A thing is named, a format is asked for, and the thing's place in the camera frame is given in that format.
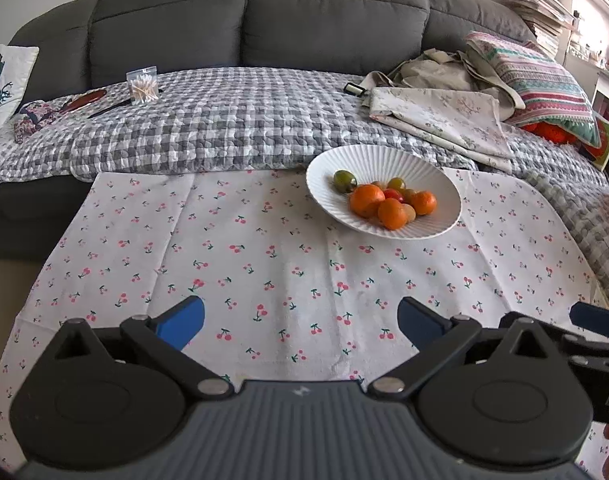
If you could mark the green and red book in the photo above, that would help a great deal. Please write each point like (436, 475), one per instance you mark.
(602, 142)

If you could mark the stack of magazines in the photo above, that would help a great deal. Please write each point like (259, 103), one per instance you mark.
(539, 15)

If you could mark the white cherry print cloth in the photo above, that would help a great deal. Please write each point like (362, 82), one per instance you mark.
(284, 240)

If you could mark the beige fabric bag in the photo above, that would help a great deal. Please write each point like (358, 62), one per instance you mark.
(434, 72)

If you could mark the floral patterned pouch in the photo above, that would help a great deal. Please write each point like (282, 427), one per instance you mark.
(34, 120)

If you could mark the small orange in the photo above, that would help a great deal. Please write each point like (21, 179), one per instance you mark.
(424, 203)
(392, 214)

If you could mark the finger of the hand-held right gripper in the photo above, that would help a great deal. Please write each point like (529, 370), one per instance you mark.
(597, 316)

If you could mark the green mango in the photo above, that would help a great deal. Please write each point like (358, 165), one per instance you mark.
(344, 181)

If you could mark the red case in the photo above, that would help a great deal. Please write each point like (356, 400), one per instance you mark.
(84, 99)

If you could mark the folded floral cloth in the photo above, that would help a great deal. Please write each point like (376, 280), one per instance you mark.
(434, 120)

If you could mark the striped colourful cushion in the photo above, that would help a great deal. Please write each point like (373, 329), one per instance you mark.
(539, 85)

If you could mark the red tomato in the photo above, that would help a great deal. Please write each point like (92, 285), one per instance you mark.
(392, 194)

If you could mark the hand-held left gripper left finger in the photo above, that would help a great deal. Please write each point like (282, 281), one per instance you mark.
(182, 320)

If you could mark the white cushion with teal print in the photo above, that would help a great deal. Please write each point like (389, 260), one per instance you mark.
(7, 85)

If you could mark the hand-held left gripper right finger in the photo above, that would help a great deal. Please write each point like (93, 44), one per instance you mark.
(419, 322)

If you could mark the clear bag of cotton swabs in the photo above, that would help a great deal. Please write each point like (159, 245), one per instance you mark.
(142, 87)

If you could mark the large orange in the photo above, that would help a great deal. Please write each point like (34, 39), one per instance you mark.
(366, 201)

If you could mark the white bookshelf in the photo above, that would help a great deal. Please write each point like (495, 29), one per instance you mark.
(604, 25)

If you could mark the dark grey sofa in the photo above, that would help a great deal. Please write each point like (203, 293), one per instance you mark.
(334, 15)

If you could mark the grey checked blanket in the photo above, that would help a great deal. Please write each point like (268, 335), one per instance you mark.
(234, 120)

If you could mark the white ribbed plate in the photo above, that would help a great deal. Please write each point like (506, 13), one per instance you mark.
(384, 160)

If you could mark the small green fruit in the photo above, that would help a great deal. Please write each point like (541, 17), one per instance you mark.
(396, 183)

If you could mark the black pen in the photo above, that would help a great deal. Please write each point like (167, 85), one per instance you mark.
(109, 107)

